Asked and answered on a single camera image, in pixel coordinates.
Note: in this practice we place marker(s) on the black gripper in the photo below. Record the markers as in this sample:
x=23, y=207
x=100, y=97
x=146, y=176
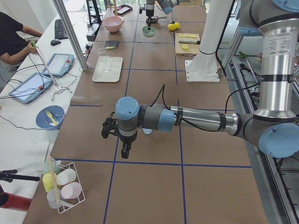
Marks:
x=126, y=140
x=148, y=13

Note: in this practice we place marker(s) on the small light blue cup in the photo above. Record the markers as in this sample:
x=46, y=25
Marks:
x=147, y=131

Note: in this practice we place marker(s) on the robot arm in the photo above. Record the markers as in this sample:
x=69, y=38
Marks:
x=271, y=128
x=165, y=5

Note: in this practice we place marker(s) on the metal ice scoop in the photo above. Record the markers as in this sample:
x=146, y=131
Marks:
x=155, y=19

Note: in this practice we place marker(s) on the green bowl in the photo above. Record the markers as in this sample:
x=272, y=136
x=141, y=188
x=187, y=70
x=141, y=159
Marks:
x=148, y=32

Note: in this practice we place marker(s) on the pink bowl with ice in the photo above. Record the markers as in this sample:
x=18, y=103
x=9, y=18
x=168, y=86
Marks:
x=113, y=23

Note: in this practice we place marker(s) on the large blue bowl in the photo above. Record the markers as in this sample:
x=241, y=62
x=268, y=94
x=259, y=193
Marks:
x=45, y=123

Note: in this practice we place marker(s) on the large yellow lemon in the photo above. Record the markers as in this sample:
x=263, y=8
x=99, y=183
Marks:
x=172, y=27

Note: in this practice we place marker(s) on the small yellow lemon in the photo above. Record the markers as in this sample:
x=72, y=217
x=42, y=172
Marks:
x=177, y=24

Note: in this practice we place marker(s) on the lemon half slice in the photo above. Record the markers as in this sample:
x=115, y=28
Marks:
x=185, y=47

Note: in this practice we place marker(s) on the yellow plastic knife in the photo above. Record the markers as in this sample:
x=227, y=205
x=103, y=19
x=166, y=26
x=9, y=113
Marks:
x=190, y=36

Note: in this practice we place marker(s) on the dark grey folded cloth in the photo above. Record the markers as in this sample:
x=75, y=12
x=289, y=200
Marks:
x=111, y=45

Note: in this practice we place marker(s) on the wooden cutting board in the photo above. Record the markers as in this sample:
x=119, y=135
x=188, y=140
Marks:
x=187, y=44

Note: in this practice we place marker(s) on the clear wine glass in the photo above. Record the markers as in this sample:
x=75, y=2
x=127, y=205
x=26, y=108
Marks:
x=103, y=56

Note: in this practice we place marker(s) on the cream bear serving tray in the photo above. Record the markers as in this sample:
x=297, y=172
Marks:
x=115, y=63

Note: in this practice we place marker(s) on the yellow plastic fork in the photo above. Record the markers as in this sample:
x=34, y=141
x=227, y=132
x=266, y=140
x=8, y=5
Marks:
x=49, y=114

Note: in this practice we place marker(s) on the black keyboard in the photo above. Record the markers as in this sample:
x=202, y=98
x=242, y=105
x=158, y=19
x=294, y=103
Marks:
x=59, y=30

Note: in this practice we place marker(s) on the long grabber stick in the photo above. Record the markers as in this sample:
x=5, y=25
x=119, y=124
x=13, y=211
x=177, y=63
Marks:
x=58, y=89

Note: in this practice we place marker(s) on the black computer mouse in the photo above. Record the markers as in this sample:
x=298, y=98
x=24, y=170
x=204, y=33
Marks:
x=55, y=42

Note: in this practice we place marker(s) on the far blue teach pendant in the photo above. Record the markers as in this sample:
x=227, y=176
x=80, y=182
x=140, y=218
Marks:
x=60, y=64

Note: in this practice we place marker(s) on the blue teach pendant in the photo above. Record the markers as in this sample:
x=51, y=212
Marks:
x=60, y=64
x=31, y=88

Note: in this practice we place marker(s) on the near blue teach pendant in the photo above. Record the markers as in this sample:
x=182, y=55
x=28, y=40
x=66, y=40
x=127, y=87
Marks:
x=31, y=88

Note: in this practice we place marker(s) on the red bottle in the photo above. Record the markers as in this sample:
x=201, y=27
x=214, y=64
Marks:
x=14, y=202

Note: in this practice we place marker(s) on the seated person black shirt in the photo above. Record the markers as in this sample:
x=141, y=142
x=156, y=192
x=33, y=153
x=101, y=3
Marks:
x=13, y=48

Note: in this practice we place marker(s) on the metal handled knife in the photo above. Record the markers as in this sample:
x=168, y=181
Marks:
x=189, y=42

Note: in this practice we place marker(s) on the white wire cup rack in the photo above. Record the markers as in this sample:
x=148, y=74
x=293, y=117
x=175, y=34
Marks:
x=62, y=185

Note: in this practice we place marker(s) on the white central robot pedestal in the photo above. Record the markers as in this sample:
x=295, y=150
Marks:
x=203, y=67

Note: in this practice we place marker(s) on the aluminium frame post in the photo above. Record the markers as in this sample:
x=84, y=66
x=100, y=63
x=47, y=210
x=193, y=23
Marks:
x=59, y=5

